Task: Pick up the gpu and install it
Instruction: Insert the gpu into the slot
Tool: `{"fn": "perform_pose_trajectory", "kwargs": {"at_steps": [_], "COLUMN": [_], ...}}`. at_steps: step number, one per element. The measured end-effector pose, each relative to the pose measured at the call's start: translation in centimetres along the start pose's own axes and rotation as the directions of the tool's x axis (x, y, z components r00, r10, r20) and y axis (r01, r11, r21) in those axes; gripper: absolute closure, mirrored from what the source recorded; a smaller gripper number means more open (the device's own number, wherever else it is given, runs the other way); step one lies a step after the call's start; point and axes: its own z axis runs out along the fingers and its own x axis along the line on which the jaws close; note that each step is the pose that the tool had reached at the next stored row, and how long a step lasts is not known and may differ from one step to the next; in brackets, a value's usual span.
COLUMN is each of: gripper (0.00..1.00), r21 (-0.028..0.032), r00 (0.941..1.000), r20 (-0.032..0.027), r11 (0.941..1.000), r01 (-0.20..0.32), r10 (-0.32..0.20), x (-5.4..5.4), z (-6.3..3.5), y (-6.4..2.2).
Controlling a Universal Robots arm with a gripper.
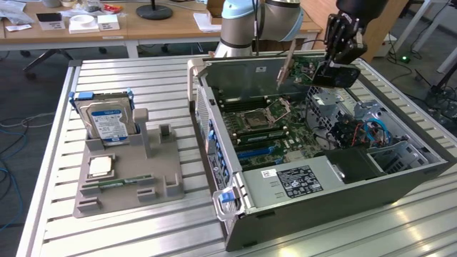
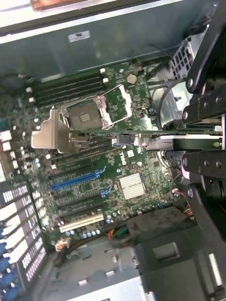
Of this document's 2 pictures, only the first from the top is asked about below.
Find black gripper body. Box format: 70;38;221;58
335;0;391;30

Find graphics card with metal bracket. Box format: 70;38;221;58
276;40;361;89

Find wooden desk side panel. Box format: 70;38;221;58
300;0;412;63

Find green motherboard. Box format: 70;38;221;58
213;89;325;172

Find metal CPU socket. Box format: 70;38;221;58
241;96;293;132

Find RAM stick in motherboard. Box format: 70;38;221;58
236;130;287;143

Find metal disk bay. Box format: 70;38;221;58
367;140;431;175

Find black plastic air shroud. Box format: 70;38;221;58
323;146;388;185

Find blue expansion slot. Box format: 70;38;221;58
235;145;280;160

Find wooden desk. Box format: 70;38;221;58
0;0;324;58

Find black round lamp base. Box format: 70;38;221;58
135;0;175;21

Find grey power supply unit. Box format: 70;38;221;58
237;156;347;209

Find open grey PC case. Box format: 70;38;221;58
187;54;451;253

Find small white box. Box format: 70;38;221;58
96;14;120;32

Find white tape roll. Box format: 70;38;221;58
70;14;95;29

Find hard disk in blue caddy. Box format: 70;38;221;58
68;90;140;147

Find grey plastic parts rack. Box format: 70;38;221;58
72;108;187;220

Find white boxes on desk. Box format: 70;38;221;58
36;12;67;31

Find silver CPU chip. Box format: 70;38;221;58
87;157;115;177

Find green RAM stick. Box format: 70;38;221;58
83;175;154;188

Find clear plastic bag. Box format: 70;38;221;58
0;1;36;25

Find blue data wire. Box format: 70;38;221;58
363;117;393;147

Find blue floor cable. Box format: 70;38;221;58
0;127;28;232

